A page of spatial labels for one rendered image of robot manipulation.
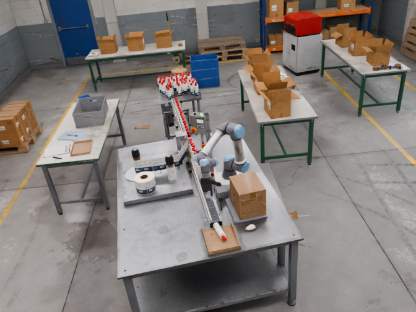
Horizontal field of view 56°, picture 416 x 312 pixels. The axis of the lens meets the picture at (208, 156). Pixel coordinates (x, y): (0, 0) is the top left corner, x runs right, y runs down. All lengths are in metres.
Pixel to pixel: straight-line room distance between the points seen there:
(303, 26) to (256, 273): 6.12
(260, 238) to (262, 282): 0.61
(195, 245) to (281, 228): 0.74
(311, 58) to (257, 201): 6.11
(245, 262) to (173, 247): 0.93
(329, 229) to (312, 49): 5.23
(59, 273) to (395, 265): 3.48
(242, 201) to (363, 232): 1.83
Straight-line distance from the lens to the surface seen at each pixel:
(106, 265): 4.54
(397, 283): 4.30
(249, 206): 3.39
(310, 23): 8.94
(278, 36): 10.79
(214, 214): 3.48
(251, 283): 3.79
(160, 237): 3.42
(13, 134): 7.23
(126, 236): 3.51
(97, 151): 5.00
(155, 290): 3.85
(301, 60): 9.03
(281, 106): 5.27
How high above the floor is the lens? 3.07
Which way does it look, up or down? 30 degrees down
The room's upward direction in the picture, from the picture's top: 6 degrees counter-clockwise
